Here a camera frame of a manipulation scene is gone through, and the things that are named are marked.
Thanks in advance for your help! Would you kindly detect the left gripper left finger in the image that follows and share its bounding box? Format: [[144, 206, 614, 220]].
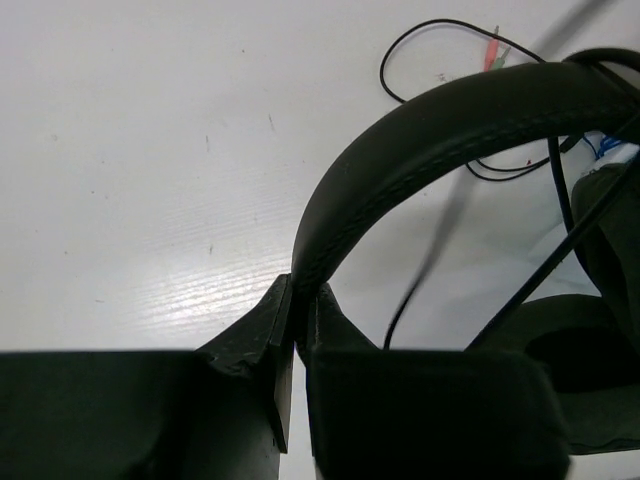
[[1, 275, 292, 479]]

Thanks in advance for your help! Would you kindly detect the black headset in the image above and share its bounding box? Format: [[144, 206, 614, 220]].
[[292, 48, 639, 455]]

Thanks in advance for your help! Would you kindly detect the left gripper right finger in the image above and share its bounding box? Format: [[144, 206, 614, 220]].
[[304, 285, 570, 479]]

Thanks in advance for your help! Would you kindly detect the black headset cable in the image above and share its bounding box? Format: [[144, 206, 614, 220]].
[[378, 0, 640, 351]]

